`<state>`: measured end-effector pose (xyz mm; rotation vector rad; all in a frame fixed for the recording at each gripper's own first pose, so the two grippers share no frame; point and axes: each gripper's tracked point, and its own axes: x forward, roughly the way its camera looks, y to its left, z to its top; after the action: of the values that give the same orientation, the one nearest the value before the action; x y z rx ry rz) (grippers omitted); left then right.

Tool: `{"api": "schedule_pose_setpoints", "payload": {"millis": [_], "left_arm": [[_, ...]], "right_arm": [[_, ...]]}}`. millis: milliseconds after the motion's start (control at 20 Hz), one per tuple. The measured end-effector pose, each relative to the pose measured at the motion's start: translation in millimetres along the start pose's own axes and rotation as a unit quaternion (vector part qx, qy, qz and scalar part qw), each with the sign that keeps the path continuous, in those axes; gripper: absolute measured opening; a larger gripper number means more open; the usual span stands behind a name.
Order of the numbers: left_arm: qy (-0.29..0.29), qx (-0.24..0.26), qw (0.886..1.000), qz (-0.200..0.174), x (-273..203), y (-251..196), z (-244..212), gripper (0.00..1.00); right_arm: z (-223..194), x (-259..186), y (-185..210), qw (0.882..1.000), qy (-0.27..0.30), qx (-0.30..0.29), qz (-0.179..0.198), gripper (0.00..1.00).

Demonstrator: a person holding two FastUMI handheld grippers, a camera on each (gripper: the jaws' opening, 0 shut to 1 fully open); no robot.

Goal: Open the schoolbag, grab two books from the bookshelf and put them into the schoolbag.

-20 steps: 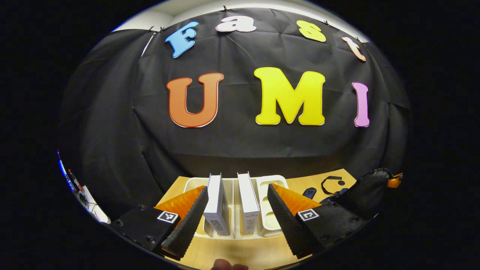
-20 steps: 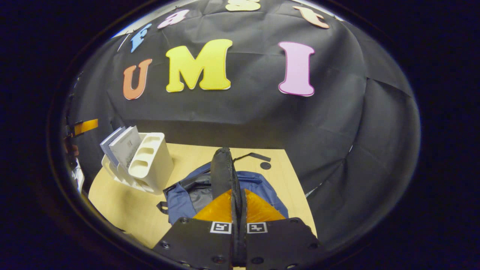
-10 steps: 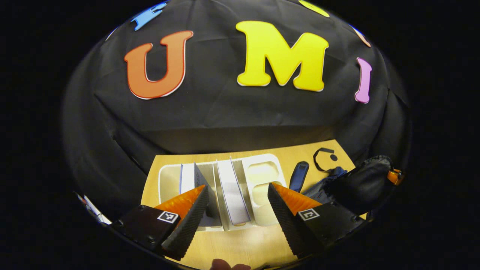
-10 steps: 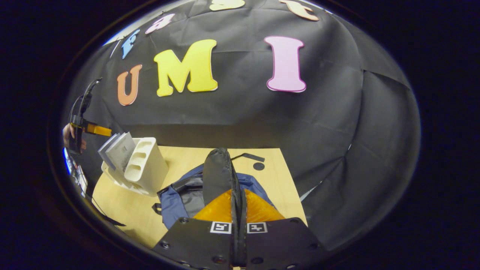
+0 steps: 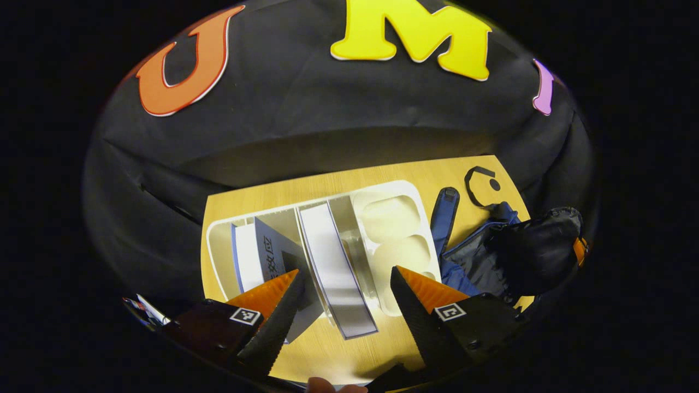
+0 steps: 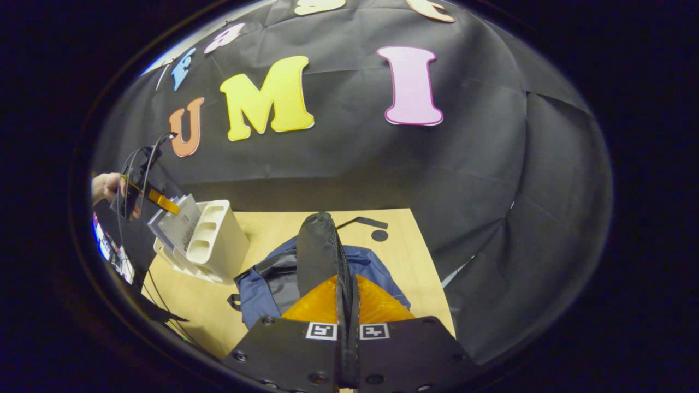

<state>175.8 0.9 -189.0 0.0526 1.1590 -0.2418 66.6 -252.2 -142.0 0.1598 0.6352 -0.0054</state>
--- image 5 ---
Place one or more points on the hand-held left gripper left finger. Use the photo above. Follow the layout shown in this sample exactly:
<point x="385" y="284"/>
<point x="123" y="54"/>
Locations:
<point x="276" y="327"/>

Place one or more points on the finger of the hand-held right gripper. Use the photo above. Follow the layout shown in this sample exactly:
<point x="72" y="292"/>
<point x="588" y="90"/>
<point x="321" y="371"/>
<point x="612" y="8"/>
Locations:
<point x="580" y="251"/>

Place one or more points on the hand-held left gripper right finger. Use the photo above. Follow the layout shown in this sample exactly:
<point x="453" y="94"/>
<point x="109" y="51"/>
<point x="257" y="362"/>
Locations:
<point x="418" y="322"/>

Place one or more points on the book with grey printed cover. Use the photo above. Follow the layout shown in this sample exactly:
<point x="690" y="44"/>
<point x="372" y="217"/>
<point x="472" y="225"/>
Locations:
<point x="248" y="256"/>

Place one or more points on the blue schoolbag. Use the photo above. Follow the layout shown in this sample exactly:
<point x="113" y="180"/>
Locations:
<point x="464" y="259"/>

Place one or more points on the book with blue edged cover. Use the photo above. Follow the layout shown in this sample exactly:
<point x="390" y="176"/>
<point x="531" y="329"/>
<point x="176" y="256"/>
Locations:
<point x="333" y="262"/>

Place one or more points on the white bookshelf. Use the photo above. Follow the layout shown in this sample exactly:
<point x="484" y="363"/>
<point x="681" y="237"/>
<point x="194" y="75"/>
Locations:
<point x="393" y="218"/>

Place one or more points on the white cluttered desk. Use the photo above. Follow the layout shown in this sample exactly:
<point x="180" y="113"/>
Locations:
<point x="153" y="311"/>

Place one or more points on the black backdrop cloth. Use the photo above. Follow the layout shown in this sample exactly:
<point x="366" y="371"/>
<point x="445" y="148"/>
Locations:
<point x="306" y="109"/>

